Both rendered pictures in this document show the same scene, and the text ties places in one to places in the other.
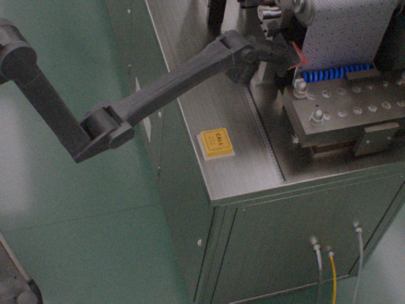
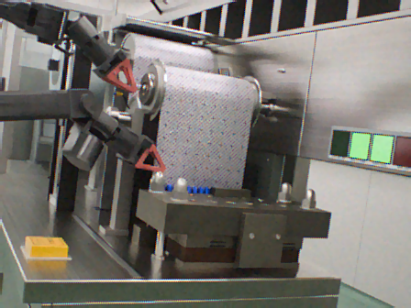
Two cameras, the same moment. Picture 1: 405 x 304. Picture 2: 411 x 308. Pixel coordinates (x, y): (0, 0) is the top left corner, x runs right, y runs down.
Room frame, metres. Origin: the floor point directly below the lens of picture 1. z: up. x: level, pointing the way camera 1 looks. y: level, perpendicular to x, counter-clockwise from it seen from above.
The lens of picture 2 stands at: (0.16, -0.26, 1.18)
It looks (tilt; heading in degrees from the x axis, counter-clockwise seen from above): 3 degrees down; 358
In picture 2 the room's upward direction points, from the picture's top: 8 degrees clockwise
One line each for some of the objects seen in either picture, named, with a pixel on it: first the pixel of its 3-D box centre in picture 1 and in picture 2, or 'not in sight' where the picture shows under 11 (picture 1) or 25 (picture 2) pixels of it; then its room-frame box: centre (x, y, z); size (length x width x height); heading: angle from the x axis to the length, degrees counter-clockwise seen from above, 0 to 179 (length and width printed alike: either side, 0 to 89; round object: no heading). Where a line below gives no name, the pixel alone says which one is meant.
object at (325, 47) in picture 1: (341, 47); (202, 157); (1.39, -0.31, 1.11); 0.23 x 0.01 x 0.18; 114
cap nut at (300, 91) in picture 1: (301, 87); (158, 181); (1.27, -0.22, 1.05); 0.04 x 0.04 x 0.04
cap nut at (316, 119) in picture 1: (317, 116); (180, 189); (1.19, -0.27, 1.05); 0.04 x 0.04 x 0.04
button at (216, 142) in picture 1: (216, 142); (46, 247); (1.15, -0.03, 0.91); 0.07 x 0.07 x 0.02; 24
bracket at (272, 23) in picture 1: (269, 43); (120, 170); (1.41, -0.12, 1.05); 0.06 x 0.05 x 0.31; 114
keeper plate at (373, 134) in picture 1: (375, 139); (261, 240); (1.22, -0.45, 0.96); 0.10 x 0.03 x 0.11; 114
